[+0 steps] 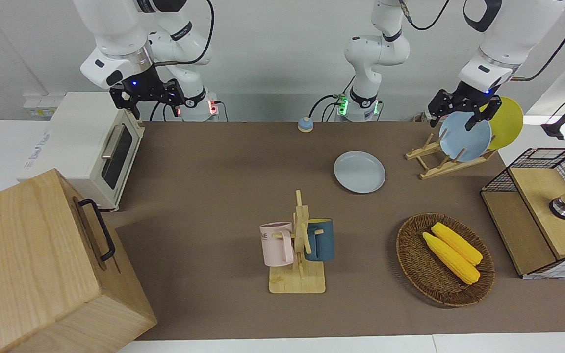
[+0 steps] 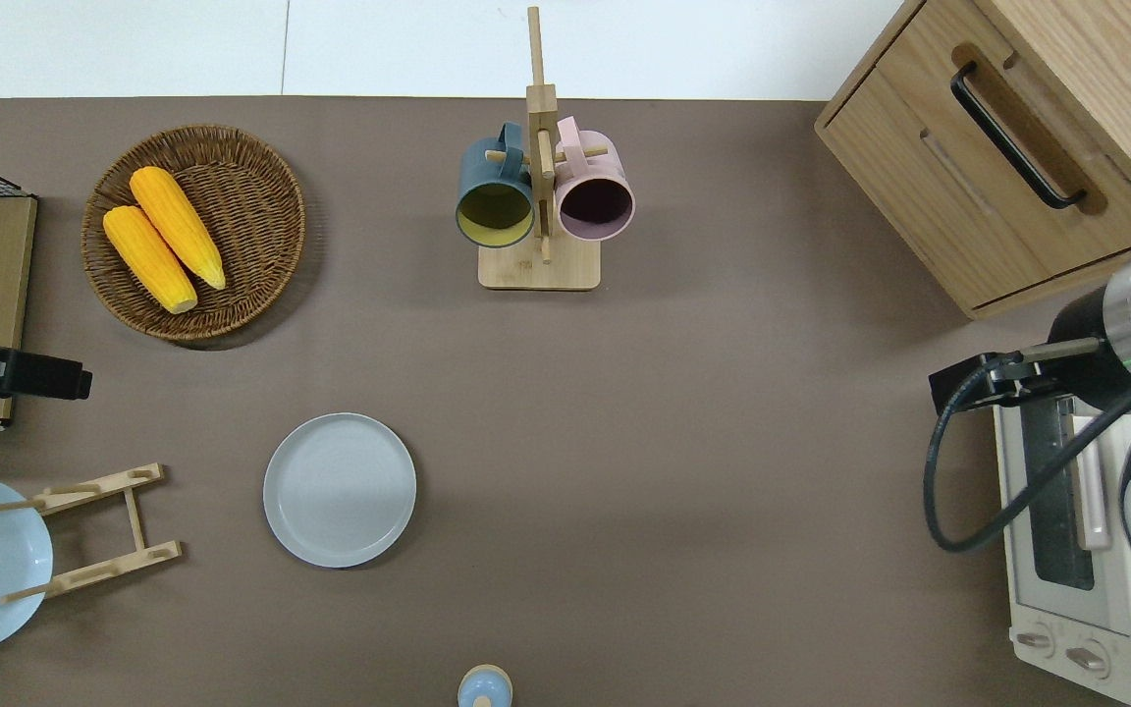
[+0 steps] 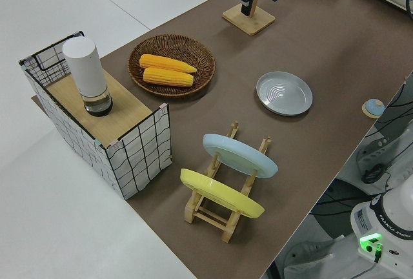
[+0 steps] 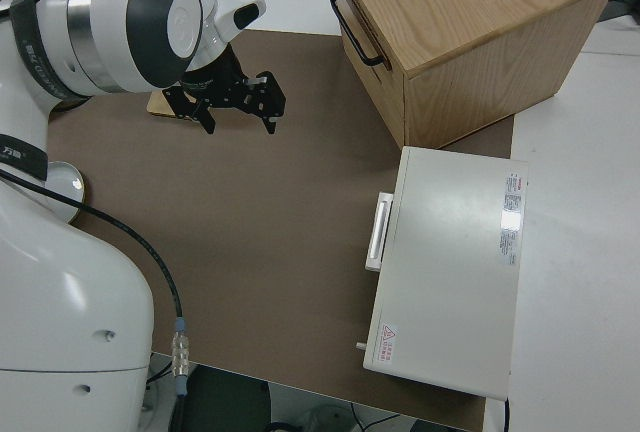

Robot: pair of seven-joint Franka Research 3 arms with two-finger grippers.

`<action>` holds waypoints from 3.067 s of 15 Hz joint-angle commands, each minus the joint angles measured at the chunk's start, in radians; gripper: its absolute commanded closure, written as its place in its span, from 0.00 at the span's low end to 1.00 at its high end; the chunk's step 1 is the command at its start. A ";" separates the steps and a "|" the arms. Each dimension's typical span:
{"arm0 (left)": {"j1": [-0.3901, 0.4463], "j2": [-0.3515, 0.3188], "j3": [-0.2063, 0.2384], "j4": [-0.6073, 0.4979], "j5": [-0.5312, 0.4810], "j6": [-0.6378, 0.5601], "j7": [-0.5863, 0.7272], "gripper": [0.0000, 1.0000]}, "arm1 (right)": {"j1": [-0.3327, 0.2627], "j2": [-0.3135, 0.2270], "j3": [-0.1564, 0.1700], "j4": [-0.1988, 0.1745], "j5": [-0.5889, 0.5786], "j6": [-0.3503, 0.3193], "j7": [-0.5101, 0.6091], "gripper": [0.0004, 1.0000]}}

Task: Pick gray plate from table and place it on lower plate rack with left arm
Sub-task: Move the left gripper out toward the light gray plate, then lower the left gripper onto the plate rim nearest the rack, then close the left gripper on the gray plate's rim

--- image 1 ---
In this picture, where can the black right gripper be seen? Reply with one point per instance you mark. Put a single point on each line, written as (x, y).
(142, 83)

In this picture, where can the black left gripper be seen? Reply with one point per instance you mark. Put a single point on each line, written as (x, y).
(471, 97)

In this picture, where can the gray plate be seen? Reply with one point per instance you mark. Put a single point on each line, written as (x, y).
(359, 171)

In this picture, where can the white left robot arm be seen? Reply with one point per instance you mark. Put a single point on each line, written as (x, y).
(375, 49)

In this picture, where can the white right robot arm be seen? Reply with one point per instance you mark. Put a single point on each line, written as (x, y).
(115, 29)

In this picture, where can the light blue plate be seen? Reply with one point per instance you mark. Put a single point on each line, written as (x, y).
(461, 142)

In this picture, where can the yellow plate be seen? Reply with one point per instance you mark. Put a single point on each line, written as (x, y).
(508, 125)

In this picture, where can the wooden plate rack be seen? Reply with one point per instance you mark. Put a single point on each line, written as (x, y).
(439, 169)

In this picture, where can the wooden mug rack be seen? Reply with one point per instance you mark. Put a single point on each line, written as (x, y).
(297, 282)

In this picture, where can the white toaster oven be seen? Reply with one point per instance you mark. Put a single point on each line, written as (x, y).
(81, 137)

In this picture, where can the brown table mat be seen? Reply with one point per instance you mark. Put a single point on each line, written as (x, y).
(214, 171)

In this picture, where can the yellow corn cob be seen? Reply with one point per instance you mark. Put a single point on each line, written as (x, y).
(459, 245)
(451, 260)

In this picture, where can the brown wicker basket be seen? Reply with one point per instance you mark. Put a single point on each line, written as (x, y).
(420, 264)

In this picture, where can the pink mug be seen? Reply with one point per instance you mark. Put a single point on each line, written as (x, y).
(275, 247)

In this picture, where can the dark blue mug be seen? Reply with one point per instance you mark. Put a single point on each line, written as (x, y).
(322, 242)

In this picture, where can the light wooden box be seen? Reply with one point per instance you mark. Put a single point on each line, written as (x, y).
(27, 264)

